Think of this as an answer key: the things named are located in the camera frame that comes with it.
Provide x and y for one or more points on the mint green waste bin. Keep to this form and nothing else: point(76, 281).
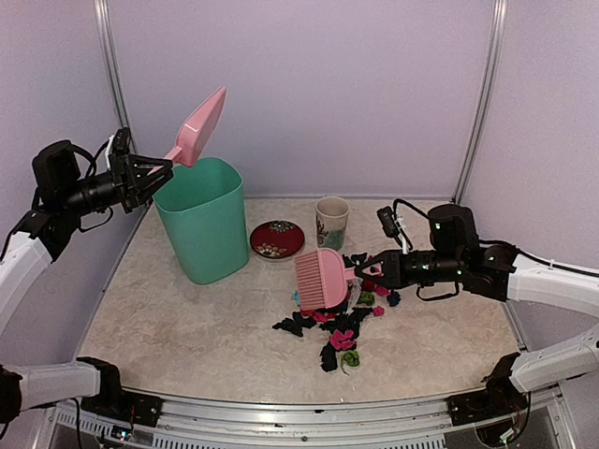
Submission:
point(202, 210)

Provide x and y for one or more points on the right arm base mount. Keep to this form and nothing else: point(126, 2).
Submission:
point(497, 398)

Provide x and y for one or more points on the green paper scrap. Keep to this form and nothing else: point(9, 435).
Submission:
point(349, 359)

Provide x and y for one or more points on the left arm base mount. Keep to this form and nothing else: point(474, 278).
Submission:
point(113, 401)

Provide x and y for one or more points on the pink dustpan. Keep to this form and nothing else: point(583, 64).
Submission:
point(197, 130)

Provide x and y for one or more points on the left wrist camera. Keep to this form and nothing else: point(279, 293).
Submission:
point(118, 145)

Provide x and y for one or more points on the left aluminium corner post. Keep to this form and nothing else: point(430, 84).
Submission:
point(108, 52)

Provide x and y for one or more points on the red floral round plate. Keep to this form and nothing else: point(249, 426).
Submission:
point(277, 239)

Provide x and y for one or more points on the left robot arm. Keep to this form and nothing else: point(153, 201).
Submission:
point(69, 187)

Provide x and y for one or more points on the aluminium corner post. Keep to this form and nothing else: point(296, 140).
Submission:
point(108, 52)
point(493, 58)

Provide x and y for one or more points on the pink hand brush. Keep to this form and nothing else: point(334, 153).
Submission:
point(322, 279)

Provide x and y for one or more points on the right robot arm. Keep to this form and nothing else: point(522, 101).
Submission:
point(501, 271)

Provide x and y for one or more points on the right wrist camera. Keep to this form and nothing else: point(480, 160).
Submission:
point(393, 229)

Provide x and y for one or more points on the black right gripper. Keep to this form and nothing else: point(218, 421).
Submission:
point(393, 272)

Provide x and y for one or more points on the aluminium front rail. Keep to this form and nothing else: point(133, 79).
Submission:
point(205, 423)

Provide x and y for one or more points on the beige printed cup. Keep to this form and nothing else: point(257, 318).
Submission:
point(331, 218)

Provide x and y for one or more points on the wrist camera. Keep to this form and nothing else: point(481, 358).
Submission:
point(118, 145)
point(393, 229)

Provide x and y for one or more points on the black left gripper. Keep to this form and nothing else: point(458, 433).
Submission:
point(139, 177)

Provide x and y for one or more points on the right aluminium corner post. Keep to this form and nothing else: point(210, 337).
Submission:
point(493, 58)

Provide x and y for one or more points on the pile of paper scraps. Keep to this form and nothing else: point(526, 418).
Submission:
point(342, 323)

